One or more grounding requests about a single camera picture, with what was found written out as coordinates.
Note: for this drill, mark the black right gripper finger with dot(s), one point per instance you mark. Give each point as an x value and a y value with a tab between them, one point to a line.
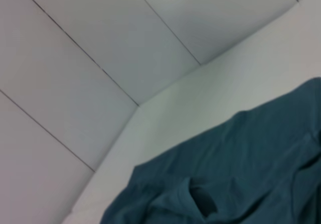
204	199

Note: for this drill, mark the teal FREE! print t-shirt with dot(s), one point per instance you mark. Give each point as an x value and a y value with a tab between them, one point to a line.
250	158

